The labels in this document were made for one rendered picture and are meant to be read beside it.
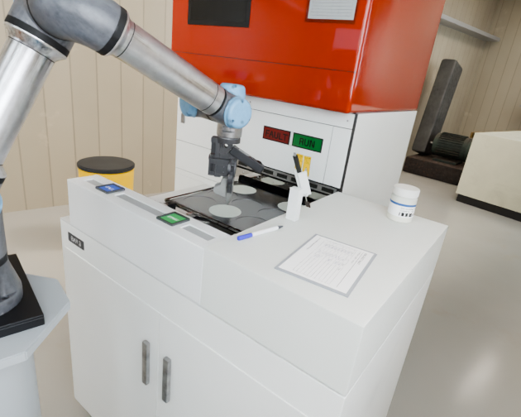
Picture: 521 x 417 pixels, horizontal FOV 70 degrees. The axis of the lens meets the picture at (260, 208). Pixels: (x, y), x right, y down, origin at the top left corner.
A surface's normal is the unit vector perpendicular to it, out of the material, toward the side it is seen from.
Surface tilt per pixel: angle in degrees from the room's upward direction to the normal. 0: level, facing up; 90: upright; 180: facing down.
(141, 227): 90
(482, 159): 90
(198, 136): 90
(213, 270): 90
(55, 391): 0
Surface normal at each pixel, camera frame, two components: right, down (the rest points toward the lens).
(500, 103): -0.76, 0.14
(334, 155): -0.60, 0.22
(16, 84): 0.55, 0.30
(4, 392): 0.78, 0.31
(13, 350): 0.12, -0.93
